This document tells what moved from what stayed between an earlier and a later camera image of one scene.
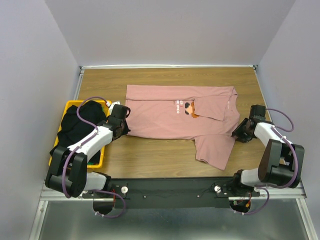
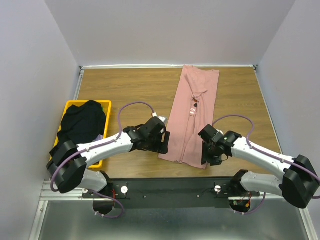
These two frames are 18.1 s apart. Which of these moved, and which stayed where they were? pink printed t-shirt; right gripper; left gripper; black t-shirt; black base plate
Moved: right gripper; left gripper; pink printed t-shirt
Stayed: black base plate; black t-shirt
